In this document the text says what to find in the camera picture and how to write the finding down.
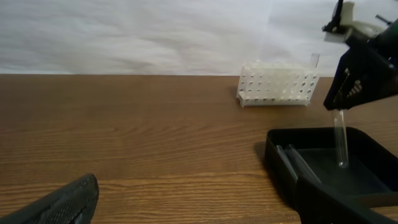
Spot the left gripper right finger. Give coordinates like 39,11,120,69
295,175,398,224

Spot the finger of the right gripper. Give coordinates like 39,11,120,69
323,51,387,111

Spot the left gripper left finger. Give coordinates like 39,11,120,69
0,173,100,224

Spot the black tray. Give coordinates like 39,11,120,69
264,126,398,210

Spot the white test tube rack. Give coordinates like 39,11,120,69
236,60,321,108

